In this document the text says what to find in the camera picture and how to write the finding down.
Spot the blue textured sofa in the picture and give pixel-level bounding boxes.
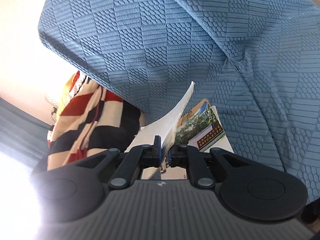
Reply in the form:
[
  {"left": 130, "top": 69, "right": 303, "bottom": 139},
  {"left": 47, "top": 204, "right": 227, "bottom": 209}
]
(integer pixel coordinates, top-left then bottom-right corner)
[{"left": 37, "top": 0, "right": 320, "bottom": 203}]

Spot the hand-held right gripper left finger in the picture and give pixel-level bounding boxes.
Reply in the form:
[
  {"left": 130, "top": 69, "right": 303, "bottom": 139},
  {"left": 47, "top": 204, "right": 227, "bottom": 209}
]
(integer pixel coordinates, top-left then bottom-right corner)
[{"left": 75, "top": 135, "right": 161, "bottom": 190}]

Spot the white postcard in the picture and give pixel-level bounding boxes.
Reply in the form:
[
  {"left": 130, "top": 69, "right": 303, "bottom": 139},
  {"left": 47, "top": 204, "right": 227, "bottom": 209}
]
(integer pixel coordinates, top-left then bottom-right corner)
[
  {"left": 210, "top": 105, "right": 235, "bottom": 153},
  {"left": 139, "top": 81, "right": 195, "bottom": 167}
]

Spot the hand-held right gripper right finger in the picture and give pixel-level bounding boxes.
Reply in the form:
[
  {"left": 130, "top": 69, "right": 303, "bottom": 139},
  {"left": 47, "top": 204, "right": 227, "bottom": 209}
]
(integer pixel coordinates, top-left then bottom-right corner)
[{"left": 168, "top": 144, "right": 252, "bottom": 190}]

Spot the photo postcard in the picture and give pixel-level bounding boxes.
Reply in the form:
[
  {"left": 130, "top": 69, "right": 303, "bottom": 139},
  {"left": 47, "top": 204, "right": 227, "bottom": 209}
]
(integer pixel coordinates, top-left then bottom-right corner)
[{"left": 175, "top": 99, "right": 228, "bottom": 153}]

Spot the striped blanket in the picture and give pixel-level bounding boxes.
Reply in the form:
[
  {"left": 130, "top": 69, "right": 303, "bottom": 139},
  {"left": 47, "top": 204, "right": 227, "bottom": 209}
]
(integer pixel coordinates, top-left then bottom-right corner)
[{"left": 46, "top": 70, "right": 142, "bottom": 170}]

